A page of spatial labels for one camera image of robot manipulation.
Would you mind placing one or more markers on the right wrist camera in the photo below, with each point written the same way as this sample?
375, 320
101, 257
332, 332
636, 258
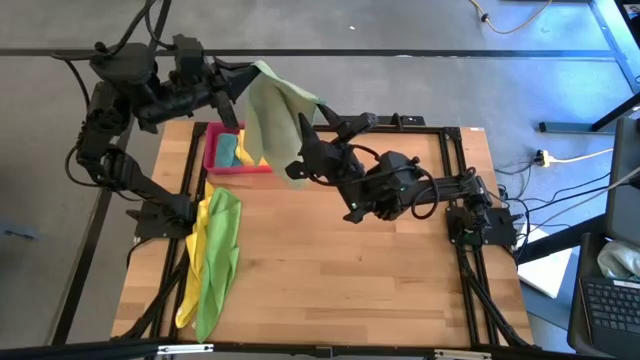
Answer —
395, 172

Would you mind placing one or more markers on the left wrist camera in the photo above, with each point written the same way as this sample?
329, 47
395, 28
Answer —
189, 57

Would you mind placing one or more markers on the white board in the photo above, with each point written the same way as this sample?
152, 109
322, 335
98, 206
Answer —
545, 270

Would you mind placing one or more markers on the grey metal bar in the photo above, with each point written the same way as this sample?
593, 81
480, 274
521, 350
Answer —
575, 127

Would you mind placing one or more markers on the pale cloth bundle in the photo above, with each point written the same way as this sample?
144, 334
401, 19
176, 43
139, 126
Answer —
620, 260

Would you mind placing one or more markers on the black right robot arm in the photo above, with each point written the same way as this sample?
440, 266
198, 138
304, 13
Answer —
450, 195

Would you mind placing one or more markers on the pink plastic bin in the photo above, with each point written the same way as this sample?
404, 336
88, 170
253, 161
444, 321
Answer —
212, 150

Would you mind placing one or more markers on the bright green microfiber towel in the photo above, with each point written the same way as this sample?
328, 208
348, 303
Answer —
217, 250

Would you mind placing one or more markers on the black stand legs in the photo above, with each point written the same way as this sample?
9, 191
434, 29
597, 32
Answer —
615, 60

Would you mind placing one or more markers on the pale green microfiber towel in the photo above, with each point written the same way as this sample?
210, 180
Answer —
275, 125

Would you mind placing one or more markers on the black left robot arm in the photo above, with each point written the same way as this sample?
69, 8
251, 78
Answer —
125, 100

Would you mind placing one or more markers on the blue microfiber towel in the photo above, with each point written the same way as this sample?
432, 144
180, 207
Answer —
227, 150

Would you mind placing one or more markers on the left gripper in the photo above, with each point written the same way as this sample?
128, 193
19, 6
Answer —
215, 87

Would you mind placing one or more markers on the silver frame bracket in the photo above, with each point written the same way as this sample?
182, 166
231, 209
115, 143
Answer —
185, 348
462, 354

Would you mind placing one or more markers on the black laptop keyboard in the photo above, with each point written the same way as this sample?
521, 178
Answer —
612, 305

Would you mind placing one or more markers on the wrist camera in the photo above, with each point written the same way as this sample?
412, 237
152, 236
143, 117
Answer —
395, 172
189, 57

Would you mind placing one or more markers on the black aluminium table frame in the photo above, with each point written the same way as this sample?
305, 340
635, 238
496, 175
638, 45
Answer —
450, 150

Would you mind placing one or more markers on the white power plug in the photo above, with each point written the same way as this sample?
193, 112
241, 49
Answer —
542, 158

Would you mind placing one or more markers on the yellow microfiber towel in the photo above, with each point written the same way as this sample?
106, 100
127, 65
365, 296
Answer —
246, 152
195, 260

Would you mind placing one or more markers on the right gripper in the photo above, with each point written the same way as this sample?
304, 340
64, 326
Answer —
330, 162

